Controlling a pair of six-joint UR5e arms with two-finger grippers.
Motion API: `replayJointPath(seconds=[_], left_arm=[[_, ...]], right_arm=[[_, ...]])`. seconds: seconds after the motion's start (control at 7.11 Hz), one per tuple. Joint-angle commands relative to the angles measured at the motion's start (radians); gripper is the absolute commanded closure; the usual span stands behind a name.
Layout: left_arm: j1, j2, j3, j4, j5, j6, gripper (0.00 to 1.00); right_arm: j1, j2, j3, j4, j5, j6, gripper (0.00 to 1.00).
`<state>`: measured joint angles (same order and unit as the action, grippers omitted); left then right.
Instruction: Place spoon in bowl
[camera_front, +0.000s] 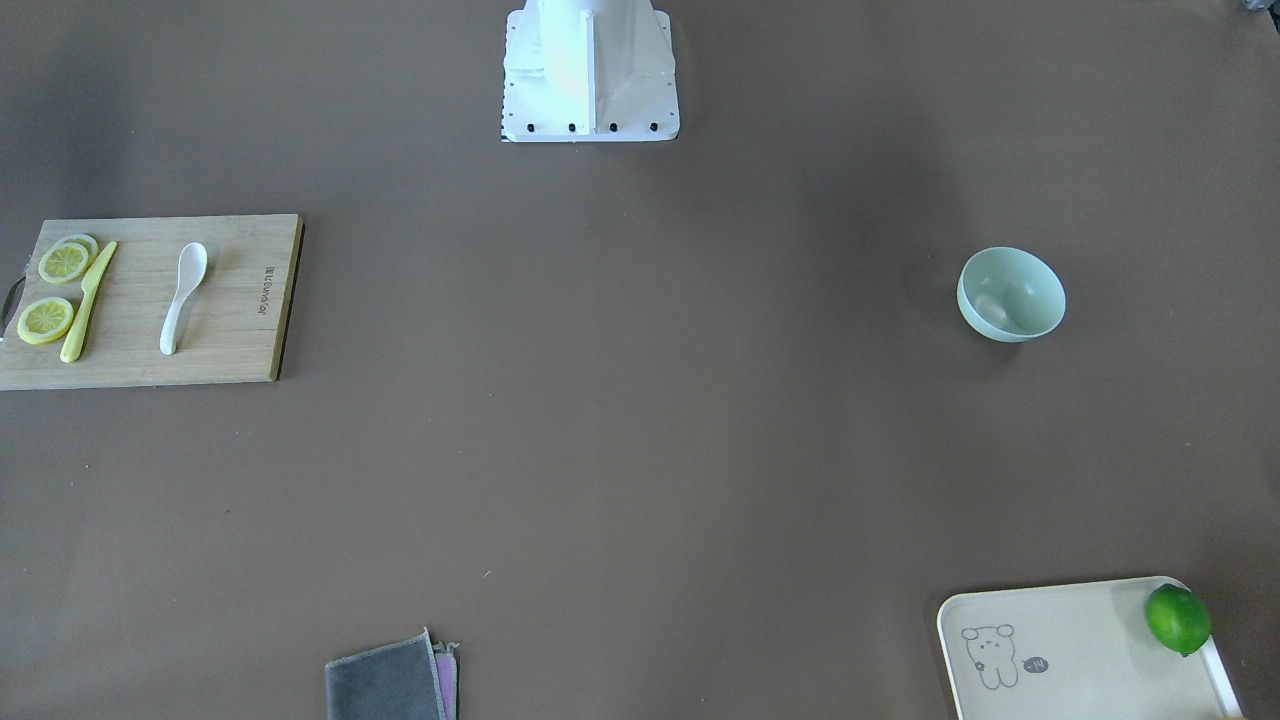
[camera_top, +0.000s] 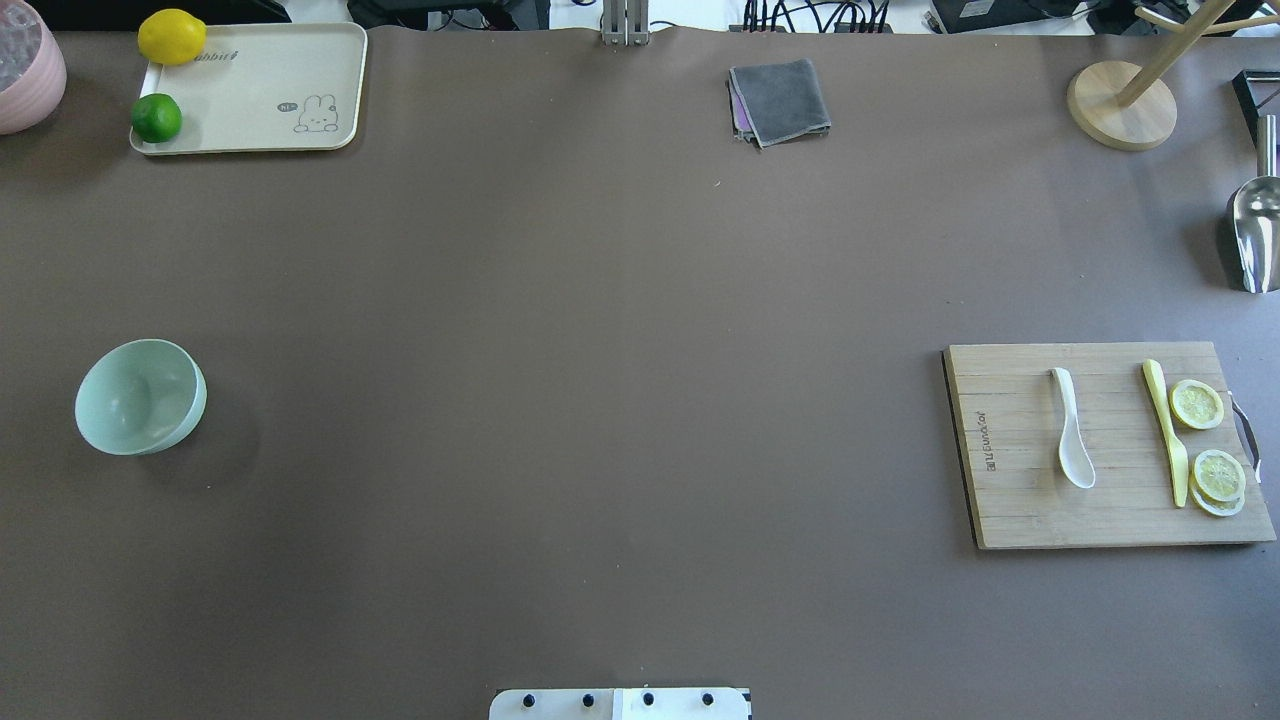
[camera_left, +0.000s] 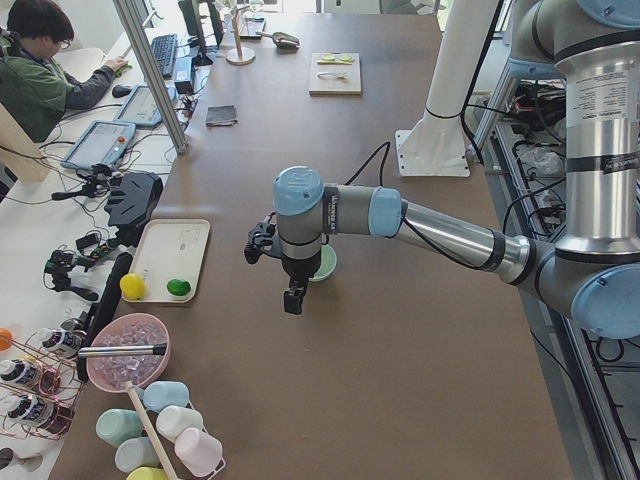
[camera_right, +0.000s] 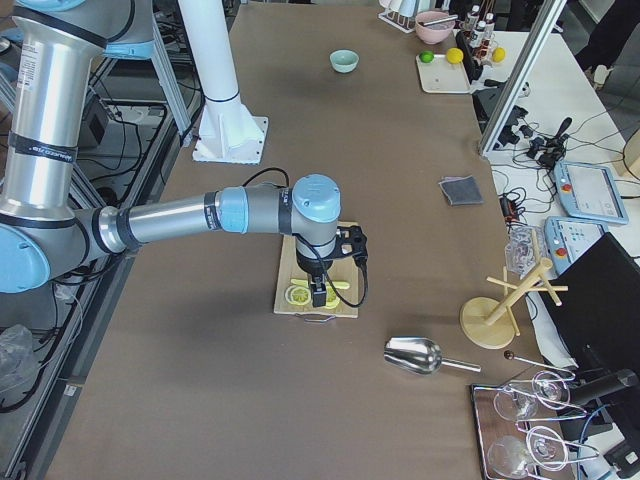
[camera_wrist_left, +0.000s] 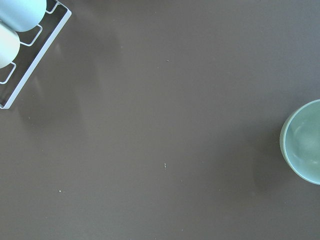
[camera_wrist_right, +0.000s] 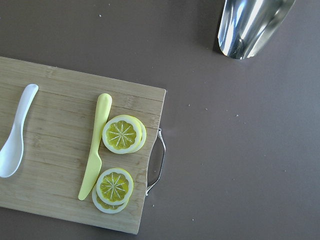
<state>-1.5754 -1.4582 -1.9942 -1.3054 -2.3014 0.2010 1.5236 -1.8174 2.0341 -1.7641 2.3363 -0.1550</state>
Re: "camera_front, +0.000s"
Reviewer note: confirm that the pale green bowl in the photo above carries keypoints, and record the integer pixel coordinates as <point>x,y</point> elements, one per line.
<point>1009,295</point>

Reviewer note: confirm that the white ceramic spoon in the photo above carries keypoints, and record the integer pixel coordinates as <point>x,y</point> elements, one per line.
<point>192,266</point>

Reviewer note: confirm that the grey folded cloth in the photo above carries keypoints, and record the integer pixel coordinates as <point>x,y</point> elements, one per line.
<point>413,679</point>

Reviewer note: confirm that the yellow plastic knife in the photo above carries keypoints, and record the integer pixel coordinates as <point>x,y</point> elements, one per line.
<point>73,343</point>

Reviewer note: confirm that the green lime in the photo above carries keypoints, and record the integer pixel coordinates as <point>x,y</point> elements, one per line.
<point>1177,619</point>

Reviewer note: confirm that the bamboo cutting board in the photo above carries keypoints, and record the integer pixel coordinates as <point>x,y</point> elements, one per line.
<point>231,330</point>

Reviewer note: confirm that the cream tray with bear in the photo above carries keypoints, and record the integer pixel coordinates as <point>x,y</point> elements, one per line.
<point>1074,651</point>

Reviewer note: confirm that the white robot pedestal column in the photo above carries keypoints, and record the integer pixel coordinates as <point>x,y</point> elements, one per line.
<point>589,71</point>

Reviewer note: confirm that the upper lemon slice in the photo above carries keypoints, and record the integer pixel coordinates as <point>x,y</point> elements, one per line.
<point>68,259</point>

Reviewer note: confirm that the lemon slice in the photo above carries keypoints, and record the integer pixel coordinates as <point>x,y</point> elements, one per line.
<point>46,320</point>
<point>68,259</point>

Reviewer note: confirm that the lower lemon slice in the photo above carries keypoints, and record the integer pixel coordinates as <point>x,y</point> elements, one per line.
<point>46,320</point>

